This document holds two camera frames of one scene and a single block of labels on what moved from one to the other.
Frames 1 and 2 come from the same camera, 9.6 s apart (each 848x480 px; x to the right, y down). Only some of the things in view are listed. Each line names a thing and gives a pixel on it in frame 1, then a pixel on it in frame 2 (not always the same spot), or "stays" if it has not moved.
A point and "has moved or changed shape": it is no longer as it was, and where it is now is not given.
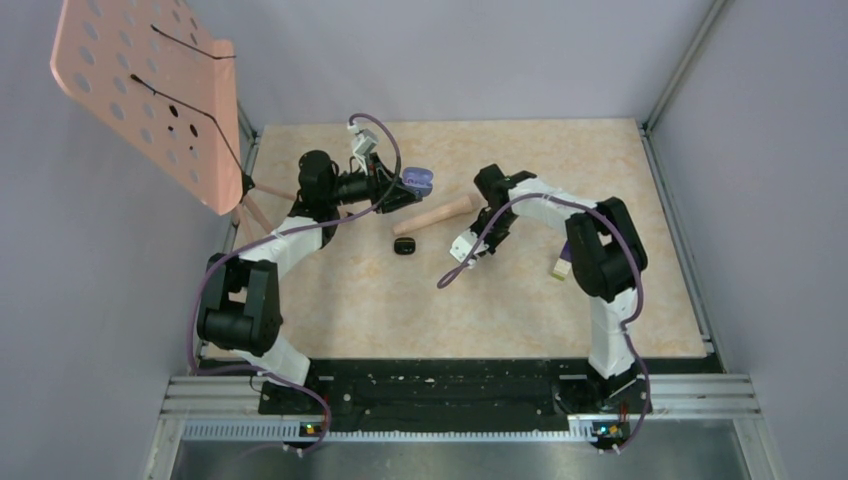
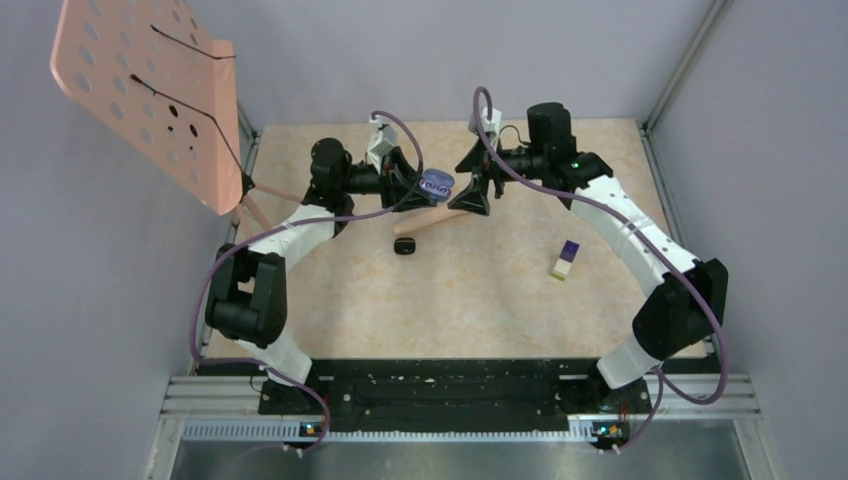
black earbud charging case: (404, 245) stays
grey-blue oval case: (420, 179) has moved or changed shape
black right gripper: (493, 245) to (485, 166)
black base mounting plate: (442, 395) stays
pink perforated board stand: (154, 73) stays
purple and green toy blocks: (564, 262) stays
